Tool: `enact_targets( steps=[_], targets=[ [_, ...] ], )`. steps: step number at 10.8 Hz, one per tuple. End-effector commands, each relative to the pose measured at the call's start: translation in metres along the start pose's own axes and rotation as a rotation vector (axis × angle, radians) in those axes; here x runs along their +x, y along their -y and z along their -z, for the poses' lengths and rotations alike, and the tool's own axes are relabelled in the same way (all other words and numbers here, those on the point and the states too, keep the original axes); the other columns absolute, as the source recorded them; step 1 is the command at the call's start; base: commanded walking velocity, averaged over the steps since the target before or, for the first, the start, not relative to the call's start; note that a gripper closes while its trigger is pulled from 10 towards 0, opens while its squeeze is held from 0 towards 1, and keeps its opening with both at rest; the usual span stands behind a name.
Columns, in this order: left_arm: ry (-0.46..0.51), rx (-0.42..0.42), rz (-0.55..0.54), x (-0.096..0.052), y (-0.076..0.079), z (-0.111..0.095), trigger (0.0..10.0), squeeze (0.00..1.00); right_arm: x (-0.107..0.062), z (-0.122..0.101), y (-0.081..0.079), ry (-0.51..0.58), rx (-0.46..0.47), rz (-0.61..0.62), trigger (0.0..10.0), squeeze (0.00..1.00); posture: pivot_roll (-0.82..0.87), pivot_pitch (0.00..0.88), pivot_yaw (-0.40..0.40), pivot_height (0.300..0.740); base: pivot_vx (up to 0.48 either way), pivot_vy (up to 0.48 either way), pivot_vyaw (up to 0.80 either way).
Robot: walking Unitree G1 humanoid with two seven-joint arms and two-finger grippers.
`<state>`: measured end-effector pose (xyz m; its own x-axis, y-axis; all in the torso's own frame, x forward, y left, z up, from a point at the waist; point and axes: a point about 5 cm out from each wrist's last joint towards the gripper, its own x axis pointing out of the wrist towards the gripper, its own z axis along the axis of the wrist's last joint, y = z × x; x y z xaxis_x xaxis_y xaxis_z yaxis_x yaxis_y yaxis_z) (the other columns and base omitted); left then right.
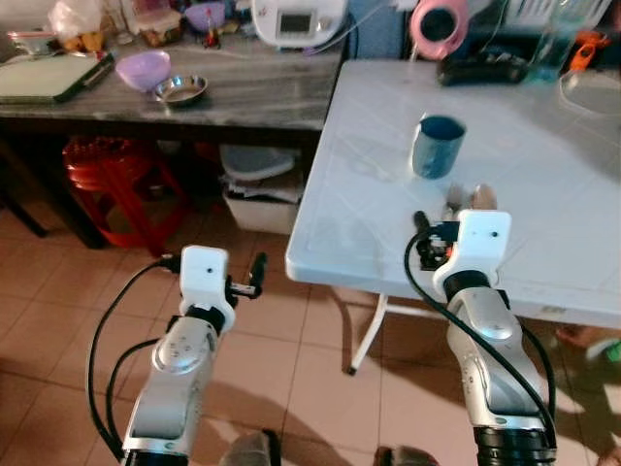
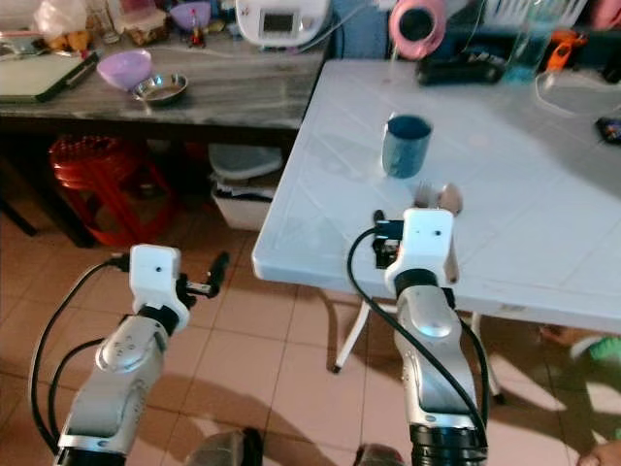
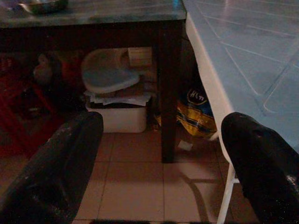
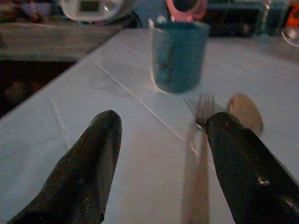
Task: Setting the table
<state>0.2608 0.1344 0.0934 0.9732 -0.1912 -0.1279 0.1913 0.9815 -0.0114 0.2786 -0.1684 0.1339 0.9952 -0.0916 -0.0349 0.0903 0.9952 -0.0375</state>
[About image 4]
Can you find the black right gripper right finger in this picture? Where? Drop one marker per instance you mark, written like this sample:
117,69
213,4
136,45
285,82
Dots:
247,168

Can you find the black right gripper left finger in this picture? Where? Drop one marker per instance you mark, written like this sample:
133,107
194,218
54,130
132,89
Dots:
81,172

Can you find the silver metal fork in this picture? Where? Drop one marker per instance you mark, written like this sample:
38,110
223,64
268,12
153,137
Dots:
202,149

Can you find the silver metal spoon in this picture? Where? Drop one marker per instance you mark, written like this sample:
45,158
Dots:
246,114

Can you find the blue plastic cup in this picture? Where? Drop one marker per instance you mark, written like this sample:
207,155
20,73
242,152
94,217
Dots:
178,56

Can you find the teal box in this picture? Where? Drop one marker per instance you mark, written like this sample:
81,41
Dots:
273,18

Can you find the clear glass bowl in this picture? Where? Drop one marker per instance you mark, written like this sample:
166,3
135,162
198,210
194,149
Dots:
91,9

